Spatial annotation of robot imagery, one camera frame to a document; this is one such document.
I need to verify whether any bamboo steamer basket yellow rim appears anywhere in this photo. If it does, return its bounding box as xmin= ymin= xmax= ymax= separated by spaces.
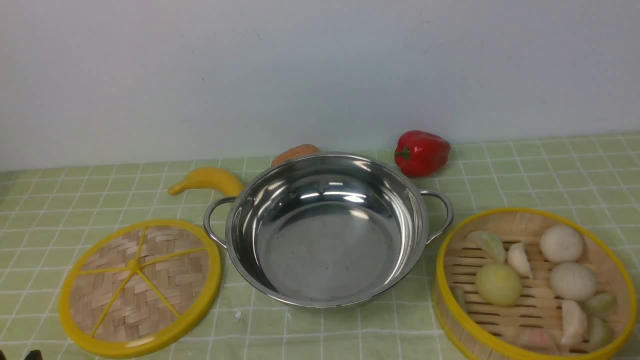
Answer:
xmin=433 ymin=207 xmax=639 ymax=360

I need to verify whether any white dumpling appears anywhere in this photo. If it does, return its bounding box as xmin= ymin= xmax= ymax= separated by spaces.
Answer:
xmin=506 ymin=242 xmax=534 ymax=280
xmin=560 ymin=300 xmax=588 ymax=346

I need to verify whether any woven bamboo steamer lid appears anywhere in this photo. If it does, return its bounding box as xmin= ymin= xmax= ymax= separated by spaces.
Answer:
xmin=58 ymin=219 xmax=223 ymax=359

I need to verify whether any red bell pepper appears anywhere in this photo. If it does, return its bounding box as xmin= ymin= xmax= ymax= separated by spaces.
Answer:
xmin=394 ymin=130 xmax=451 ymax=178

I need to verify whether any yellow banana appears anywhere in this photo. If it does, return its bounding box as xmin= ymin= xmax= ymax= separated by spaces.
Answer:
xmin=167 ymin=167 xmax=244 ymax=197

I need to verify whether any green checkered tablecloth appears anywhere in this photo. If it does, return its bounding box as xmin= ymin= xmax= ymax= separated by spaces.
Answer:
xmin=0 ymin=133 xmax=639 ymax=360

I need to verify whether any pale yellow round bun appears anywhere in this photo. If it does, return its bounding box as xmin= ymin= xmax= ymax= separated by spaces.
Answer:
xmin=475 ymin=263 xmax=522 ymax=306

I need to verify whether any pink dumpling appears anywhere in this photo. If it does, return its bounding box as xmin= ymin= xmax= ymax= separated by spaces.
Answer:
xmin=516 ymin=328 xmax=558 ymax=352

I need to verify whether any stainless steel pot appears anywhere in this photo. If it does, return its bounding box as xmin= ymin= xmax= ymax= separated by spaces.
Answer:
xmin=202 ymin=152 xmax=454 ymax=309

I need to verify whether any white round bun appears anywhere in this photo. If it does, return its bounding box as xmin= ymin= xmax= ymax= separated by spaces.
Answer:
xmin=549 ymin=262 xmax=598 ymax=302
xmin=539 ymin=225 xmax=585 ymax=264

